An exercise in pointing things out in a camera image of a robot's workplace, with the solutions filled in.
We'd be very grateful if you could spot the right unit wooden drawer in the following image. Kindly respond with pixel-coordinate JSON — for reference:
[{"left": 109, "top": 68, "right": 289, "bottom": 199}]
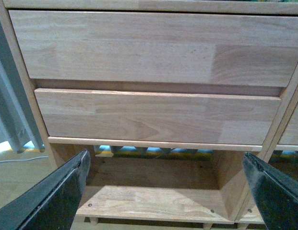
[{"left": 279, "top": 103, "right": 298, "bottom": 145}]

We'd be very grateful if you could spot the lower wooden drawer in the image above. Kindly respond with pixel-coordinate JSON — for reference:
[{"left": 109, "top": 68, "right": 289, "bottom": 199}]
[{"left": 35, "top": 89, "right": 281, "bottom": 145}]

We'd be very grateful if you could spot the white cable on floor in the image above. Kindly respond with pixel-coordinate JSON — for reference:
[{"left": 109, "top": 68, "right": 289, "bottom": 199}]
[{"left": 0, "top": 156, "right": 49, "bottom": 164}]

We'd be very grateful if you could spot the right wooden shelf unit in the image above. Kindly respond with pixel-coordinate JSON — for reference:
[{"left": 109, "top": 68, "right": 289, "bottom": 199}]
[{"left": 235, "top": 70, "right": 298, "bottom": 230}]

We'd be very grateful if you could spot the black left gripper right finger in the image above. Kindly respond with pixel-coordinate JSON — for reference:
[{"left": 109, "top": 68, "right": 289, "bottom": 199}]
[{"left": 242, "top": 152, "right": 298, "bottom": 230}]

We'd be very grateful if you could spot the upper wooden drawer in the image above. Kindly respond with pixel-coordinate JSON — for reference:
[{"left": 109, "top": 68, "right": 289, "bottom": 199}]
[{"left": 10, "top": 10, "right": 298, "bottom": 87}]

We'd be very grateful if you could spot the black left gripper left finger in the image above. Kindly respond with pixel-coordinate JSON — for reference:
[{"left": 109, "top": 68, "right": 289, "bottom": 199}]
[{"left": 0, "top": 149, "right": 91, "bottom": 230}]

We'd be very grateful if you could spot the wooden shelf unit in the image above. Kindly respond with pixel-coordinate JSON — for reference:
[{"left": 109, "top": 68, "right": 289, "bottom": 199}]
[
  {"left": 235, "top": 70, "right": 298, "bottom": 230},
  {"left": 0, "top": 0, "right": 298, "bottom": 230}
]

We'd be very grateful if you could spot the left wooden shelf unit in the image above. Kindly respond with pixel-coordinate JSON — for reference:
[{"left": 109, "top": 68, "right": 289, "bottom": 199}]
[{"left": 0, "top": 0, "right": 298, "bottom": 230}]

